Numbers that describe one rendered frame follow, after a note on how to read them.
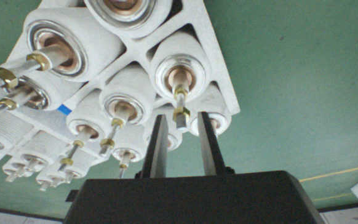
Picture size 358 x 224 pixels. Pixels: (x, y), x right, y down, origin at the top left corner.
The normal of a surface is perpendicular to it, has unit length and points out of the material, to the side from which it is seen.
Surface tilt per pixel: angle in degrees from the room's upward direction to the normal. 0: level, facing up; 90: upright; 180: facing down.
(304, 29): 0
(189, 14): 0
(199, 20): 0
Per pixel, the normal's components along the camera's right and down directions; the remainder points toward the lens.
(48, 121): 0.85, -0.40
